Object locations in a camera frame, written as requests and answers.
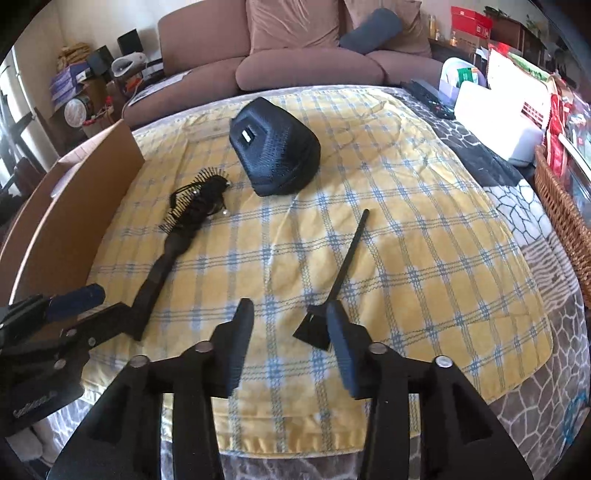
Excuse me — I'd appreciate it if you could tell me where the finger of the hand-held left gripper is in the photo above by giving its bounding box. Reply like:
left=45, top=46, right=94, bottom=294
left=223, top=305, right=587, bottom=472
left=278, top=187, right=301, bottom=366
left=0, top=283, right=106, bottom=340
left=58, top=302, right=132, bottom=352

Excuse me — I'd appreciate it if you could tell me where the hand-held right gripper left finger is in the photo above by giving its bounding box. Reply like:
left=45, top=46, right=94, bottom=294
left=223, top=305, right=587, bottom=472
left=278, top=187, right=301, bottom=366
left=46, top=298, right=254, bottom=480

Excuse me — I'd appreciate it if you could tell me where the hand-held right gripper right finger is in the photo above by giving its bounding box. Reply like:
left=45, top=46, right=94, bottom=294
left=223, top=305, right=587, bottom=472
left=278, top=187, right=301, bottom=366
left=325, top=305, right=536, bottom=480

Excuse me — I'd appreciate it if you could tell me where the black hairbrush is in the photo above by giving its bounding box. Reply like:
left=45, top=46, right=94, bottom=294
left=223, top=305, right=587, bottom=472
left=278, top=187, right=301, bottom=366
left=134, top=165, right=232, bottom=342

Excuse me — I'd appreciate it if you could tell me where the large cardboard box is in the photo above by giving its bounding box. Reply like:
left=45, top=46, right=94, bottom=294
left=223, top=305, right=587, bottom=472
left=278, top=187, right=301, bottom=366
left=0, top=119, right=146, bottom=305

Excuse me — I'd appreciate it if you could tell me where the small black scraper tool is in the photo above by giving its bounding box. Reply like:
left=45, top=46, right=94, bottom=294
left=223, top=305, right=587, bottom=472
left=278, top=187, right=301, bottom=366
left=293, top=209, right=371, bottom=350

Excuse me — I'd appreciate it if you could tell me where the yellow checked cloth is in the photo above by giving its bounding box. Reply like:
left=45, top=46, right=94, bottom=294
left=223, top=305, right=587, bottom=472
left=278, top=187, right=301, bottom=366
left=81, top=88, right=555, bottom=460

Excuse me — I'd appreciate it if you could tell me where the round white tin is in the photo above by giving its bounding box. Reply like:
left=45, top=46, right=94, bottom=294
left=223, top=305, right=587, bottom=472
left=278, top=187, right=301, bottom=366
left=65, top=98, right=92, bottom=129

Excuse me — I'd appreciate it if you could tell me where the black zip pouch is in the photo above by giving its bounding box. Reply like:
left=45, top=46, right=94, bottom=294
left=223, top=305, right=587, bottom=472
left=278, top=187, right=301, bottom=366
left=228, top=97, right=321, bottom=197

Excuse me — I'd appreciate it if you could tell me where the stack of blue boxes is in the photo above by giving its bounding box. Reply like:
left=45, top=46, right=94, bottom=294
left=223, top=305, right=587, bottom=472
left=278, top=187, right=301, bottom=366
left=50, top=65, right=89, bottom=104

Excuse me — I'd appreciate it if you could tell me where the printed paper leaflet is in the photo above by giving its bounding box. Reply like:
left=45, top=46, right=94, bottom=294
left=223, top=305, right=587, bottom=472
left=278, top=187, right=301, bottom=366
left=127, top=74, right=185, bottom=107

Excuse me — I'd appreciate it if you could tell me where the black speaker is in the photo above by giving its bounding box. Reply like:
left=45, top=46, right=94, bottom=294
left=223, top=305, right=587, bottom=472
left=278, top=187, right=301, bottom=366
left=87, top=46, right=114, bottom=72
left=117, top=28, right=141, bottom=56

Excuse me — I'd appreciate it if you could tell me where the white grey appliance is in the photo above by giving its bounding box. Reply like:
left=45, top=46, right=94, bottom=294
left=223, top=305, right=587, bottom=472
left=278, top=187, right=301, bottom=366
left=112, top=52, right=148, bottom=77

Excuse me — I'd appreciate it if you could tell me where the woven straw basket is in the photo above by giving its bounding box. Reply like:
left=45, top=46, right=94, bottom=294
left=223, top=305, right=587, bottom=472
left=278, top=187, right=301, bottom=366
left=58, top=42, right=90, bottom=70

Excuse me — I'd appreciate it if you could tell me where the wicker basket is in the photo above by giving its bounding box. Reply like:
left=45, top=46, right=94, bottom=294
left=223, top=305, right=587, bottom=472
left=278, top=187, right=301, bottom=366
left=533, top=143, right=591, bottom=308

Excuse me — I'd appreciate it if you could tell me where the black remote control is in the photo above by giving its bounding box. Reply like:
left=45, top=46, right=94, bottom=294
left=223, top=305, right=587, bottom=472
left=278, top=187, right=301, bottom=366
left=406, top=78, right=455, bottom=121

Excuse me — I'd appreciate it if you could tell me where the white box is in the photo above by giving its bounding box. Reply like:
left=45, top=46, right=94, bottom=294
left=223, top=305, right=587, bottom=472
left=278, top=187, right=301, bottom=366
left=454, top=82, right=544, bottom=167

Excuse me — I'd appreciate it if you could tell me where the brown sofa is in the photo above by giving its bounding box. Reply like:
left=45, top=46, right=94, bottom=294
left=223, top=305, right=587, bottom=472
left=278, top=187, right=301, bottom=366
left=122, top=0, right=446, bottom=130

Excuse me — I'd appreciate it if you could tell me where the white plastic basin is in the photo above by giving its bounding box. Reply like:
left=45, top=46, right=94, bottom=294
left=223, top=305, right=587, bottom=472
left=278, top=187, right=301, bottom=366
left=438, top=58, right=485, bottom=104

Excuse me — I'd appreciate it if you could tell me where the red snack packet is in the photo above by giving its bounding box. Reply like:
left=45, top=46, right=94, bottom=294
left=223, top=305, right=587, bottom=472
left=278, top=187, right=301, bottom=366
left=547, top=78, right=578, bottom=178

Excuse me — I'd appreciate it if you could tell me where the white gift bag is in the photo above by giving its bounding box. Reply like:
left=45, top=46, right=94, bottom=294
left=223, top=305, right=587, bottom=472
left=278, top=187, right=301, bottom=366
left=486, top=47, right=552, bottom=134

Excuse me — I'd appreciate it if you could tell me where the red box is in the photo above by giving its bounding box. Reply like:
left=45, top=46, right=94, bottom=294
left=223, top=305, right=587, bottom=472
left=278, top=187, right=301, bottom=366
left=451, top=6, right=494, bottom=40

